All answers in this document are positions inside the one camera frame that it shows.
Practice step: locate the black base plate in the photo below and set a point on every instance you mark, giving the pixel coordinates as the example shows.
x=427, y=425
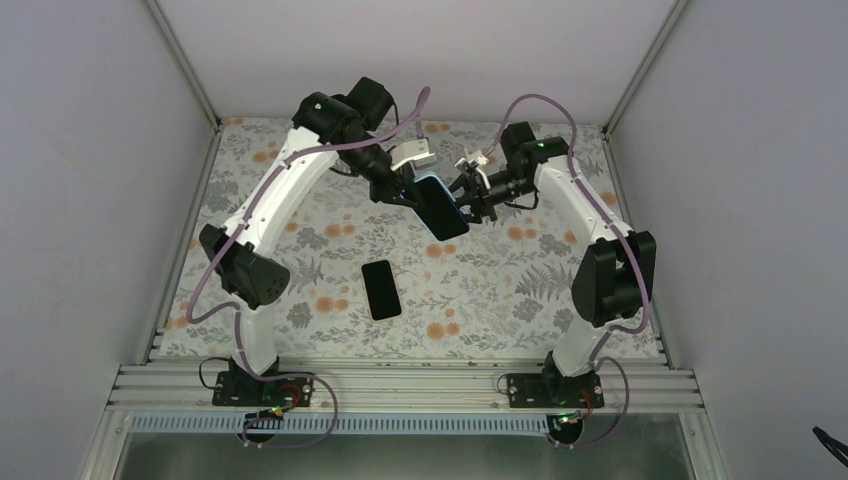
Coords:
x=238, y=389
x=535, y=390

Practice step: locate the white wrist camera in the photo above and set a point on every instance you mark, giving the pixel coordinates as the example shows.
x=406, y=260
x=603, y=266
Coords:
x=417, y=153
x=472, y=165

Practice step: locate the aluminium rail frame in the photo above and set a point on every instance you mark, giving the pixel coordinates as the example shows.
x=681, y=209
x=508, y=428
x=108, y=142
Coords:
x=450, y=388

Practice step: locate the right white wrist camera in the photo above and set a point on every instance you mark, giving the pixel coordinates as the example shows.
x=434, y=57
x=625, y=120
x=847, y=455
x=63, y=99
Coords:
x=472, y=165

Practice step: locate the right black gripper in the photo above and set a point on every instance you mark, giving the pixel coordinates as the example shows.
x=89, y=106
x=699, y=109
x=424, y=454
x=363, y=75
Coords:
x=478, y=203

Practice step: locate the black phone on mat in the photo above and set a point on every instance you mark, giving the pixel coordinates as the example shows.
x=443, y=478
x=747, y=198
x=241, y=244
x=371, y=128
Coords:
x=381, y=290

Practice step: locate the light blue cased phone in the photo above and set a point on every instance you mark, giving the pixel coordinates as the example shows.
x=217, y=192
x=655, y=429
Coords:
x=437, y=209

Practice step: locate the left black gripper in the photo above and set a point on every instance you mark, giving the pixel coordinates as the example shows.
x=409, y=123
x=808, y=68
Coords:
x=390, y=192

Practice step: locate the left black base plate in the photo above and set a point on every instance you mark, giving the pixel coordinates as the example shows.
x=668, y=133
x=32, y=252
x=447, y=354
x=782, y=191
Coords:
x=238, y=389

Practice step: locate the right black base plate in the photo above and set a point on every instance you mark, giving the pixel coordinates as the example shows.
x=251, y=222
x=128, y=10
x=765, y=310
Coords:
x=535, y=390

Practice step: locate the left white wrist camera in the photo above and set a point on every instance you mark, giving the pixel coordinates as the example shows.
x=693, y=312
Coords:
x=417, y=153

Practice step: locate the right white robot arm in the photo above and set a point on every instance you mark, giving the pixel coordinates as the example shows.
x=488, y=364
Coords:
x=614, y=279

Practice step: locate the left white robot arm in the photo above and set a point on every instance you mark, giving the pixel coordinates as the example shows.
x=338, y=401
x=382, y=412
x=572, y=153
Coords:
x=326, y=129

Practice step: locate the white slotted cable duct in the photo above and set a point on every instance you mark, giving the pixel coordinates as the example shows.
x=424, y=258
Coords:
x=346, y=423

